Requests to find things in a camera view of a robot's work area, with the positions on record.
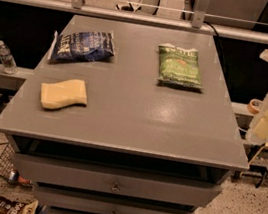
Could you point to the green jalapeno chip bag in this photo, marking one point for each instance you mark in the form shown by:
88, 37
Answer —
179, 66

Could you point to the blue chip bag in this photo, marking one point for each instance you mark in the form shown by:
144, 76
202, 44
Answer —
83, 46

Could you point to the brown snack bag on floor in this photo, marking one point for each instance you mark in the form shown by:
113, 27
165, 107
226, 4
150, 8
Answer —
11, 207

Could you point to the roll of tape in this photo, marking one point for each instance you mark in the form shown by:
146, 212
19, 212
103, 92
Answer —
254, 106

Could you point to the grey drawer cabinet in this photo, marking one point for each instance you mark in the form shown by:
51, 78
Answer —
139, 145

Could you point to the yellow sponge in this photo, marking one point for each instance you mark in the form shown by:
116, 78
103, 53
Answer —
63, 94

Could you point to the clear water bottle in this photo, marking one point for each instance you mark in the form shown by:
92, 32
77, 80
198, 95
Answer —
7, 59

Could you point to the wire basket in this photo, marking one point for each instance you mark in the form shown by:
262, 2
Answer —
7, 170

